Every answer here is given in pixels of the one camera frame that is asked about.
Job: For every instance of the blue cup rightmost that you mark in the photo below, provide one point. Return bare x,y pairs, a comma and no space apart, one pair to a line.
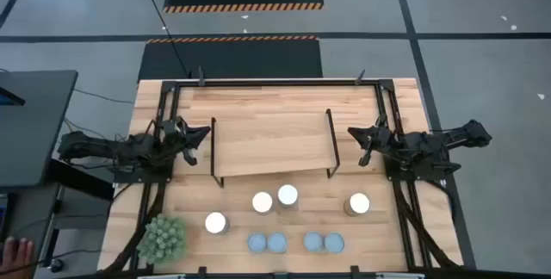
334,243

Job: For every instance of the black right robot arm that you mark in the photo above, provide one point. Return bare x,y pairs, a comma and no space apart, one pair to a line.
430,143

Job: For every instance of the pale green artificial plant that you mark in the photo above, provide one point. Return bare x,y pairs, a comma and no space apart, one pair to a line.
163,238

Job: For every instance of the small black round object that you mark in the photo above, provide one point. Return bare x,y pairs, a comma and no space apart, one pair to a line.
56,265

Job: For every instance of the grey desk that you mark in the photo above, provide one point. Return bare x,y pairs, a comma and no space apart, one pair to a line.
34,128

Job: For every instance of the black desk base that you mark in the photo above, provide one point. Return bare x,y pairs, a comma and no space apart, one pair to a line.
82,180

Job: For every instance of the short teal tuna can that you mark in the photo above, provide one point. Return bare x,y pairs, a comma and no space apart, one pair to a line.
257,243

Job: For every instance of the short tomato can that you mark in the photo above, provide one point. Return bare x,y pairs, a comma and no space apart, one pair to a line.
313,241

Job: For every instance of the tall pineapple can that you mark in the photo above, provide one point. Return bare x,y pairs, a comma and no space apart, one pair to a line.
287,195

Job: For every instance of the black metal table frame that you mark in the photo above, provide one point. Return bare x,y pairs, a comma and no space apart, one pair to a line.
275,83

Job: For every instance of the grey frame bracket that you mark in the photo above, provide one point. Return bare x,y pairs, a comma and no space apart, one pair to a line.
201,76
360,77

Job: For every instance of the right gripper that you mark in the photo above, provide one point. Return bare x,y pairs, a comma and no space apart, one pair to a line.
383,137

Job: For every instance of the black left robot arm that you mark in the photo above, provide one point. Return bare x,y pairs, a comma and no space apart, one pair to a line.
107,147

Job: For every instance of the tall peaches can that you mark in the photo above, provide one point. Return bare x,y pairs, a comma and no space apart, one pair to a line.
215,222

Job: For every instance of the person's hand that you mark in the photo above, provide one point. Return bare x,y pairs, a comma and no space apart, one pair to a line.
15,257

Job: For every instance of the dark laptop screen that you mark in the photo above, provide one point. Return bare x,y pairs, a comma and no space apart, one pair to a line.
10,97

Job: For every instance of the wooden shelf with black legs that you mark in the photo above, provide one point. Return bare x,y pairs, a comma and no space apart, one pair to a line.
271,145

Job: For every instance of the tall oranges can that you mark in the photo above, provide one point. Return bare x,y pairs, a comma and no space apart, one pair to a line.
357,204

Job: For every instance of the short green peas can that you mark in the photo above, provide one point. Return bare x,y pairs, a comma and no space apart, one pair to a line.
276,242

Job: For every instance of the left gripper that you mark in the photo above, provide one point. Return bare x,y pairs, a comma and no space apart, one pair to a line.
174,134

